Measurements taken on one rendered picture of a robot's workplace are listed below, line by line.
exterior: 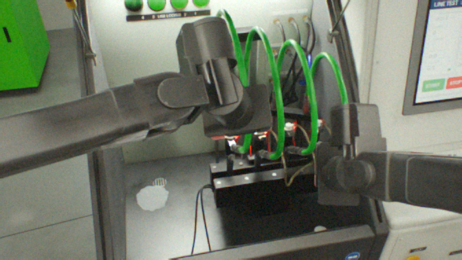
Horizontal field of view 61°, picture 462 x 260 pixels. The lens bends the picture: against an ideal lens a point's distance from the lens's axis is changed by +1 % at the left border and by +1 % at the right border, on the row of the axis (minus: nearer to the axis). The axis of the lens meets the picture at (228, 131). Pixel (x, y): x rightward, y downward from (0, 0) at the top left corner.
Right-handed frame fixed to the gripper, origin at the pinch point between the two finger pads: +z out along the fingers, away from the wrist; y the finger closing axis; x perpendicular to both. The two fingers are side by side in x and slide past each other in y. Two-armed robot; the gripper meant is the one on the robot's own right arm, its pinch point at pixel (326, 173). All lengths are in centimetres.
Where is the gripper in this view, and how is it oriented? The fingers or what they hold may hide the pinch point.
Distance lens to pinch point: 75.3
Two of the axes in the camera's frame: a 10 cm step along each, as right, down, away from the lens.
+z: 0.4, 1.1, 9.9
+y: 0.3, -9.9, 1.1
